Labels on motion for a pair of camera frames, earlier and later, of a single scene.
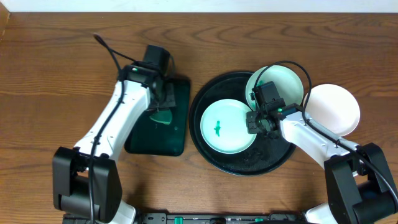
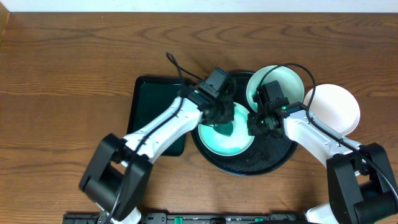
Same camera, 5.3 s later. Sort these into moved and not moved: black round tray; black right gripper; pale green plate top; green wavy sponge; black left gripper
Moved: green wavy sponge; black left gripper
Not moved: pale green plate top; black round tray; black right gripper
